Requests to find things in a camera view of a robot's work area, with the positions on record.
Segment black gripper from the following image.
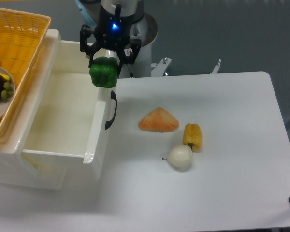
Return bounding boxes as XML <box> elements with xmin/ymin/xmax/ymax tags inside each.
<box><xmin>80</xmin><ymin>4</ymin><xmax>142</xmax><ymax>77</ymax></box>

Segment green toy pepper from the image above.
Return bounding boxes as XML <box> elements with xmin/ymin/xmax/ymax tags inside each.
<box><xmin>89</xmin><ymin>56</ymin><xmax>118</xmax><ymax>88</ymax></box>

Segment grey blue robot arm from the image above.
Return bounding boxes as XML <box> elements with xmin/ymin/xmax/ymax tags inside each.
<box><xmin>76</xmin><ymin>0</ymin><xmax>143</xmax><ymax>87</ymax></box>

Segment white upper drawer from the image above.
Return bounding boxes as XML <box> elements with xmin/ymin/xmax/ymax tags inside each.
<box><xmin>23</xmin><ymin>41</ymin><xmax>115</xmax><ymax>181</ymax></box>

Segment yellow toy pepper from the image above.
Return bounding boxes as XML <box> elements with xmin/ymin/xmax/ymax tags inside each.
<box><xmin>183</xmin><ymin>123</ymin><xmax>203</xmax><ymax>152</ymax></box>

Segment white drawer cabinet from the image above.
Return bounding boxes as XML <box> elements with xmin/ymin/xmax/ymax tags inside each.
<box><xmin>0</xmin><ymin>29</ymin><xmax>66</xmax><ymax>190</ymax></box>

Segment orange triangular sandwich toy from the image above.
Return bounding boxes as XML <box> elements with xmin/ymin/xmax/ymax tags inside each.
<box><xmin>138</xmin><ymin>107</ymin><xmax>179</xmax><ymax>132</ymax></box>

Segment yellow woven basket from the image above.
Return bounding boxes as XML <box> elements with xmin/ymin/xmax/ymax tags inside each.
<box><xmin>0</xmin><ymin>8</ymin><xmax>51</xmax><ymax>136</ymax></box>

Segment green toy grapes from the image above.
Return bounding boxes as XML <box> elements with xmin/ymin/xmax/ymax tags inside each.
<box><xmin>1</xmin><ymin>82</ymin><xmax>14</xmax><ymax>100</ymax></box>

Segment yellow toy fruit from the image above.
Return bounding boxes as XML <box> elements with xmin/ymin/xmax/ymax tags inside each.
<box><xmin>0</xmin><ymin>72</ymin><xmax>11</xmax><ymax>82</ymax></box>

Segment white toy pear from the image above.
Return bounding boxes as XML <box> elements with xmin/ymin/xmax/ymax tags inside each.
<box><xmin>161</xmin><ymin>145</ymin><xmax>193</xmax><ymax>172</ymax></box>

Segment black drawer handle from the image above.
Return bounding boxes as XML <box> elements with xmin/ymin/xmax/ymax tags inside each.
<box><xmin>104</xmin><ymin>90</ymin><xmax>117</xmax><ymax>130</ymax></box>

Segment white table bracket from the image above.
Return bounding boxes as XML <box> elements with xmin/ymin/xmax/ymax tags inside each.
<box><xmin>211</xmin><ymin>59</ymin><xmax>222</xmax><ymax>74</ymax></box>

